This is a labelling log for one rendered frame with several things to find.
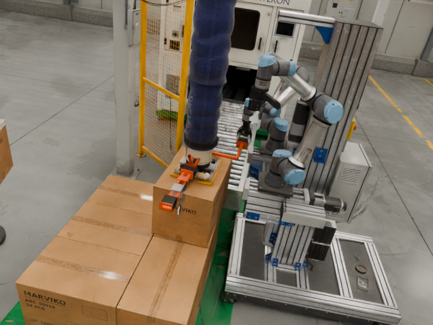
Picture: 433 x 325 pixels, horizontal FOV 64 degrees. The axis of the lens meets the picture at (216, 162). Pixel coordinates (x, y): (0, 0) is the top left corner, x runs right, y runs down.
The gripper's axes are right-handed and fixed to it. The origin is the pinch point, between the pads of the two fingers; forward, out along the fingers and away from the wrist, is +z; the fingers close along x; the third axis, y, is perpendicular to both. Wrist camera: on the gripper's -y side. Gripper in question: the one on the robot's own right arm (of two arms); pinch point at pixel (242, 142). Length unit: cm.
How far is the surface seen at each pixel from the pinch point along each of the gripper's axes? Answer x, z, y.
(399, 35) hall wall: 325, -1, -919
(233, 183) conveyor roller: -3, 55, -27
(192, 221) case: -18, 34, 61
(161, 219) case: -40, 39, 61
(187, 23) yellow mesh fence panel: -73, -65, -78
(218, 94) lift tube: -18, -45, 35
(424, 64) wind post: 415, 64, -903
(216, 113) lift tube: -17.3, -32.2, 34.0
